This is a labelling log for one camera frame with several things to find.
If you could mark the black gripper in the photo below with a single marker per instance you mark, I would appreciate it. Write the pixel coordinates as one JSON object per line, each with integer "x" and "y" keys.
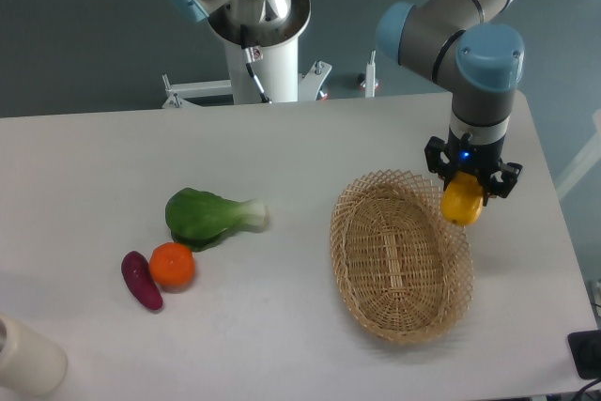
{"x": 465, "y": 152}

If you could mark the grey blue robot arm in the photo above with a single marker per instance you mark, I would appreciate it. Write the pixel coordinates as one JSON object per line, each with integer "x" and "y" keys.
{"x": 455, "y": 44}

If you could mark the woven wicker basket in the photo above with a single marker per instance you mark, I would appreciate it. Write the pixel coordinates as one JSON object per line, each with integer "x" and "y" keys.
{"x": 404, "y": 272}

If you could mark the black device at table edge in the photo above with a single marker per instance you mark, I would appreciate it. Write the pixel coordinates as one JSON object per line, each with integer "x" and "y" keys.
{"x": 585, "y": 351}

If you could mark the green bok choy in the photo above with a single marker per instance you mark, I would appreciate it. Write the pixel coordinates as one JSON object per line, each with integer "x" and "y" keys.
{"x": 200, "y": 219}

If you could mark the orange tangerine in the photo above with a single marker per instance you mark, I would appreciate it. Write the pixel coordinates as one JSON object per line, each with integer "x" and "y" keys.
{"x": 172, "y": 265}

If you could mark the purple sweet potato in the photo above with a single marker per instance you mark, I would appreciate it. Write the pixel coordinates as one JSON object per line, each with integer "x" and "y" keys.
{"x": 136, "y": 275}

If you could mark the cream cylindrical container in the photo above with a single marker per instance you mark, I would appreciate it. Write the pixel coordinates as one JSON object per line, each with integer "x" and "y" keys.
{"x": 31, "y": 363}

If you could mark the white post far right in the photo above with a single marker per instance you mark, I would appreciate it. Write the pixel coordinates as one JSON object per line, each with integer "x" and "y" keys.
{"x": 582, "y": 163}

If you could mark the white frame bracket right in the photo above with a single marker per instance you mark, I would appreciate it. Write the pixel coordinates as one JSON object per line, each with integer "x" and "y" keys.
{"x": 367, "y": 80}

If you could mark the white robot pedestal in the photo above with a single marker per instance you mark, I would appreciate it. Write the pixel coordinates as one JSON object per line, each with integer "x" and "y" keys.
{"x": 261, "y": 45}

